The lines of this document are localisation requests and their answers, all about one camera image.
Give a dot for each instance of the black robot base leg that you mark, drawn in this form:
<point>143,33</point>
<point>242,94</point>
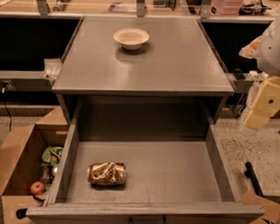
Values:
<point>250,174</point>

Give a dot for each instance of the green snack bag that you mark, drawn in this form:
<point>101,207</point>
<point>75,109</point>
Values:
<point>52,155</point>

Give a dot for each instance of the white plastic bracket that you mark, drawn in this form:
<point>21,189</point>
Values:
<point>52,68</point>

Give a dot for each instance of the pink storage box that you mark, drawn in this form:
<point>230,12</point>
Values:
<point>225,7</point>

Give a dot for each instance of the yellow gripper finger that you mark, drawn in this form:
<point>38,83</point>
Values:
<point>263,103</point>

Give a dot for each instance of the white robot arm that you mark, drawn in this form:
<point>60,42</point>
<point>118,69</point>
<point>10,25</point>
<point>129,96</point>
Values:
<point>266,51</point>

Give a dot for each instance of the red apple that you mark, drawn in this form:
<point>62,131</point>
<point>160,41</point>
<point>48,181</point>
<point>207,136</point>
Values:
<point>37,188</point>

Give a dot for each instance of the white power strip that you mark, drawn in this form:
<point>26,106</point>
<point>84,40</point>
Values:
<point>256,76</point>

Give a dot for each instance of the grey metal cabinet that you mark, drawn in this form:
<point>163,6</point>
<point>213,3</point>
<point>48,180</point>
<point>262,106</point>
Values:
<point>177,61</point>

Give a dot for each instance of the white paper bowl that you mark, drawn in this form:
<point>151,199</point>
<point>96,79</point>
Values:
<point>131,38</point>

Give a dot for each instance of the open grey top drawer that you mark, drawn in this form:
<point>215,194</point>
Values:
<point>175,168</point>

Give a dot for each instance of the brown cardboard box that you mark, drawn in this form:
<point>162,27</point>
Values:
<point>20,162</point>

